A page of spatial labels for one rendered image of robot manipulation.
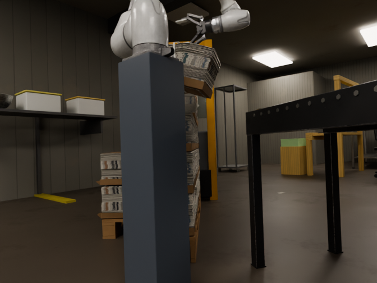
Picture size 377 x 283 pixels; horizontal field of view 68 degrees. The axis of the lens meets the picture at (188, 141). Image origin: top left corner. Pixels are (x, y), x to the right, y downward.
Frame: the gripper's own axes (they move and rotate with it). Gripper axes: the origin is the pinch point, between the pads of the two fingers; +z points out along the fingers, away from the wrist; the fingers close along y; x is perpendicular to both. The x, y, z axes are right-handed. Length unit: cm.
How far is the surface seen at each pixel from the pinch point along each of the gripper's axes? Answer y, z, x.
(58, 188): 101, 260, 194
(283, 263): 134, -43, -1
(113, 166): 74, 62, 19
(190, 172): 82, 0, -10
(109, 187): 89, 67, 18
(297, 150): 84, -102, 405
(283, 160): 102, -76, 420
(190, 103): 34, 9, 46
